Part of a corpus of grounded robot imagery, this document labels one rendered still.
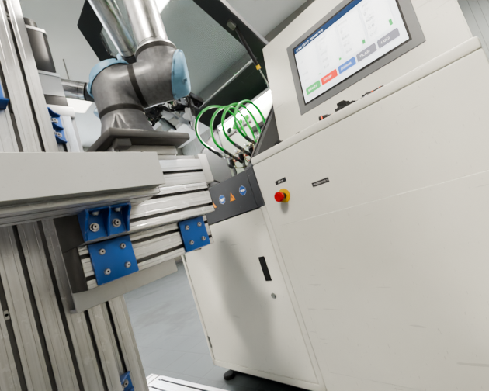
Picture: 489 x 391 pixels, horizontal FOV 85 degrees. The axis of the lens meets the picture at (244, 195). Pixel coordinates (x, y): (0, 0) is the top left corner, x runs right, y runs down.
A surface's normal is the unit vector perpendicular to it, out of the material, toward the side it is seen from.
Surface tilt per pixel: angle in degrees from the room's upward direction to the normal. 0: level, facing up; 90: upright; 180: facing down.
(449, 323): 90
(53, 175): 90
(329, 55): 76
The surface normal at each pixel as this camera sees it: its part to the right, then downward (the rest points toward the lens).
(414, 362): -0.68, 0.15
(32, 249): 0.73, -0.30
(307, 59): -0.73, -0.07
